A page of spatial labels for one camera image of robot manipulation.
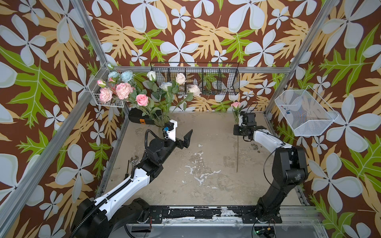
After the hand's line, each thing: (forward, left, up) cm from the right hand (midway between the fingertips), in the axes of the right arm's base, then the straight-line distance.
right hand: (235, 127), depth 97 cm
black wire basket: (+20, +23, +24) cm, 39 cm away
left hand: (-16, +33, +21) cm, 43 cm away
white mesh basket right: (-3, -35, +16) cm, 39 cm away
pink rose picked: (+11, -1, +7) cm, 13 cm away
